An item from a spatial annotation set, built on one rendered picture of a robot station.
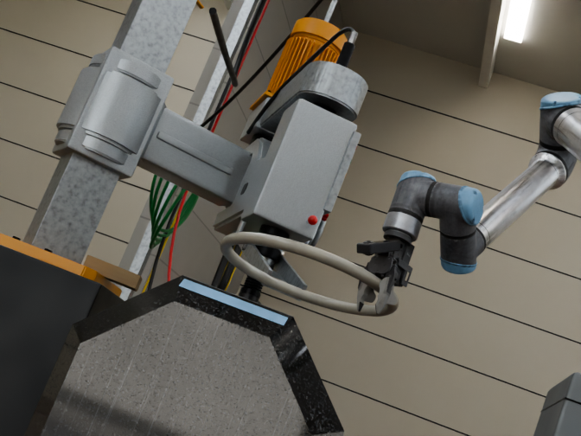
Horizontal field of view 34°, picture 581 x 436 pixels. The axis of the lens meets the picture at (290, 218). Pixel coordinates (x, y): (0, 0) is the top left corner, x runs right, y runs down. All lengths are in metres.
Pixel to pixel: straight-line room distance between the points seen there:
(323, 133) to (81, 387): 1.16
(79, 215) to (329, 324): 4.77
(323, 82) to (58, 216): 1.06
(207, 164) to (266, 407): 1.41
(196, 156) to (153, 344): 1.25
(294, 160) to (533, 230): 5.28
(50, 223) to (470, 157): 5.41
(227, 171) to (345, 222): 4.58
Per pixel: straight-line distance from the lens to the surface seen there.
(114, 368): 2.59
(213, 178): 3.69
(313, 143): 3.15
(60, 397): 2.62
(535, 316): 8.10
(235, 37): 5.97
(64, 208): 3.51
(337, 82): 3.19
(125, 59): 3.59
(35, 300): 3.27
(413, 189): 2.41
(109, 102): 3.51
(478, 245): 2.48
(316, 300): 2.72
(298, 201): 3.10
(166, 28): 3.70
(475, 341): 8.02
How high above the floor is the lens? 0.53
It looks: 11 degrees up
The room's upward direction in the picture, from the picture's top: 22 degrees clockwise
